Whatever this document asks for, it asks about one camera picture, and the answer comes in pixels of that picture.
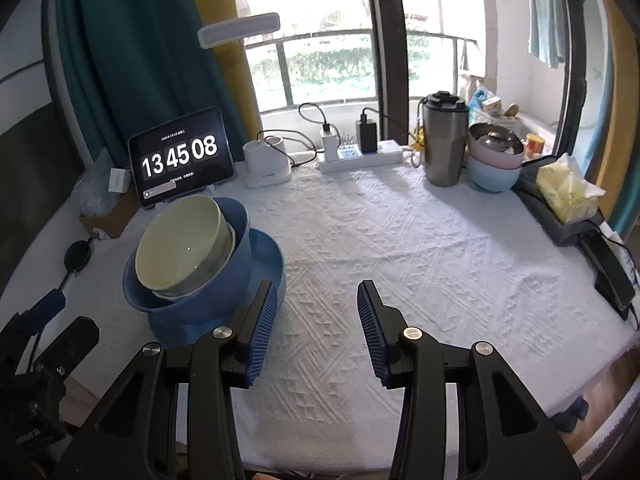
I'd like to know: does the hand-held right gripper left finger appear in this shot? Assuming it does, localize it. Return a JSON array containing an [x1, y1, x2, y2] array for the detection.
[[52, 280, 279, 480]]

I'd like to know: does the white charger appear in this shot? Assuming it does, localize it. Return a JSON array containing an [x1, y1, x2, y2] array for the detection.
[[320, 122, 342, 158]]

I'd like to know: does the black round disc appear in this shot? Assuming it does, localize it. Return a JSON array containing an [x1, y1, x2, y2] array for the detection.
[[63, 240, 92, 273]]

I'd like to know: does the stainless steel tumbler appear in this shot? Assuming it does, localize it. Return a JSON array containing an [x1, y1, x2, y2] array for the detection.
[[419, 91, 471, 188]]

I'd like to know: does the stainless steel bowl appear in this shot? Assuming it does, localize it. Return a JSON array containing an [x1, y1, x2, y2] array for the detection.
[[469, 122, 523, 156]]

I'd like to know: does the black charger cable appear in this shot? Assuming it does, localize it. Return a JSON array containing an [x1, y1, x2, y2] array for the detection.
[[298, 102, 332, 132]]

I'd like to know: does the small light blue bowl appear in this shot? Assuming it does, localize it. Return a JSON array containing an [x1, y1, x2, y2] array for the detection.
[[466, 154, 523, 194]]

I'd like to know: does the black power bank cable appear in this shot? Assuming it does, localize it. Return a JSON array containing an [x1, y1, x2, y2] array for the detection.
[[360, 106, 426, 166]]

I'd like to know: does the white textured tablecloth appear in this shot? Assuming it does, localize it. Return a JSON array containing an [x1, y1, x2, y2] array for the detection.
[[0, 152, 640, 476]]

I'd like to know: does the black phone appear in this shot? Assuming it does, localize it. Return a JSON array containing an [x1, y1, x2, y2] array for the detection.
[[582, 232, 637, 321]]

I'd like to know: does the yellow curtain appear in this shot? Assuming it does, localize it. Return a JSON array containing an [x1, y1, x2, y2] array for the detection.
[[182, 0, 263, 136]]

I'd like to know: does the pale green bowl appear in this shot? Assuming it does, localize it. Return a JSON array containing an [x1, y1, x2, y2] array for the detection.
[[136, 195, 236, 302]]

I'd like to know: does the white power strip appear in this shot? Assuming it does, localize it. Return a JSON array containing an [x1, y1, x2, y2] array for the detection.
[[317, 141, 403, 174]]

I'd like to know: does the large blue bowl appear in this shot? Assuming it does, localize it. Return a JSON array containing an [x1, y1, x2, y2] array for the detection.
[[122, 197, 251, 313]]

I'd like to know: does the tablet showing clock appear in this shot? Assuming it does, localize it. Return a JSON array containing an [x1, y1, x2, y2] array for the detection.
[[127, 106, 235, 209]]

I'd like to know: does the light blue towel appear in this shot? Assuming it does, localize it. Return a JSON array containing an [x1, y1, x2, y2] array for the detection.
[[527, 0, 568, 68]]

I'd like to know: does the dark door frame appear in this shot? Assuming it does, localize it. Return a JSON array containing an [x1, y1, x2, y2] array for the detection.
[[362, 0, 411, 143]]

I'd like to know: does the light blue ribbed plate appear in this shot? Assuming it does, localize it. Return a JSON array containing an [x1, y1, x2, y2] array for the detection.
[[147, 228, 287, 347]]

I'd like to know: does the balcony railing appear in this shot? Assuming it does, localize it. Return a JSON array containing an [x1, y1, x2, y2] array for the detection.
[[245, 30, 476, 111]]

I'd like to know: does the grey cloth bag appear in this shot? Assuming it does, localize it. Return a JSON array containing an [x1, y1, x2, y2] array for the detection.
[[515, 160, 608, 247]]

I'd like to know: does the black lamp cable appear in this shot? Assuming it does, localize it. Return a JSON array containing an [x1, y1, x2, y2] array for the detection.
[[256, 130, 318, 168]]

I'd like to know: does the teal curtain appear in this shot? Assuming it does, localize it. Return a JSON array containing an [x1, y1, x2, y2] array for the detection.
[[50, 0, 251, 171]]

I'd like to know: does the white desk lamp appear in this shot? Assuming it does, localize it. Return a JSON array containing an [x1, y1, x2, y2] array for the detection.
[[197, 12, 292, 189]]

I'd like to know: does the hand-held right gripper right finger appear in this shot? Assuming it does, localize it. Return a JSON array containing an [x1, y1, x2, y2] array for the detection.
[[356, 280, 583, 480]]

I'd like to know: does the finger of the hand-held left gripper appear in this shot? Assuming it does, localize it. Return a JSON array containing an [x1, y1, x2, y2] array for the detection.
[[30, 316, 100, 387], [0, 290, 67, 358]]

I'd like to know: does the yellow tissue pack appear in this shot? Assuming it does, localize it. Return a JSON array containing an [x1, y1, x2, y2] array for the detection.
[[536, 152, 606, 226]]

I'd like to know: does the cardboard box with plastic bag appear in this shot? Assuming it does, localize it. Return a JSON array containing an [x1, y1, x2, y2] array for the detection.
[[70, 147, 133, 218]]

